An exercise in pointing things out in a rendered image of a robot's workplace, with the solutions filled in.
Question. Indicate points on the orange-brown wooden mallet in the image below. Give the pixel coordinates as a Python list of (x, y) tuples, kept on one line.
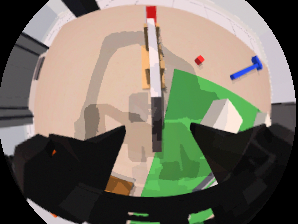
[(118, 186)]

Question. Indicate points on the cream block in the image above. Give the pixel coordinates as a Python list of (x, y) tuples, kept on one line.
[(222, 115), (261, 118)]

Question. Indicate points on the green flat mat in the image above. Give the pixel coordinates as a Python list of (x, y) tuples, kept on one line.
[(181, 166)]

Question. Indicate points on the blue golf putter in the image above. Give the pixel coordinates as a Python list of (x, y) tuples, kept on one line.
[(256, 65)]

